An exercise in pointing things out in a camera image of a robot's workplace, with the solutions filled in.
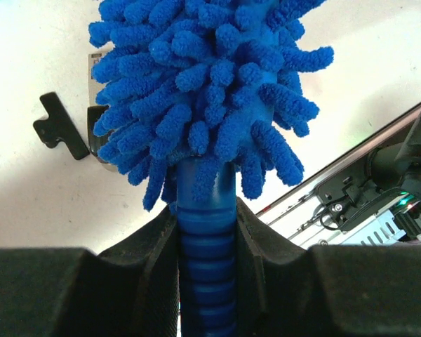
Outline beige black stapler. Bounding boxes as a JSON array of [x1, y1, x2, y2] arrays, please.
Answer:
[[87, 50, 117, 172]]

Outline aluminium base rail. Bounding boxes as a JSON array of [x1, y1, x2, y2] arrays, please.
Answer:
[[258, 103, 421, 249]]

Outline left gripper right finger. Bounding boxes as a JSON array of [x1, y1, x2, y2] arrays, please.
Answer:
[[236, 201, 421, 336]]

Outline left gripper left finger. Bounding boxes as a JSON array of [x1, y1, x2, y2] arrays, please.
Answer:
[[0, 209, 179, 336]]

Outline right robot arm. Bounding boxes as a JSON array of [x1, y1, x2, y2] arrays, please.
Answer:
[[369, 113, 421, 201]]

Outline black T-shaped plastic piece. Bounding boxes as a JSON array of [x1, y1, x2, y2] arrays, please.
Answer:
[[33, 92, 90, 160]]

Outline blue microfiber duster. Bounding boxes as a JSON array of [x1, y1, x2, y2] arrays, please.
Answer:
[[88, 1, 334, 336]]

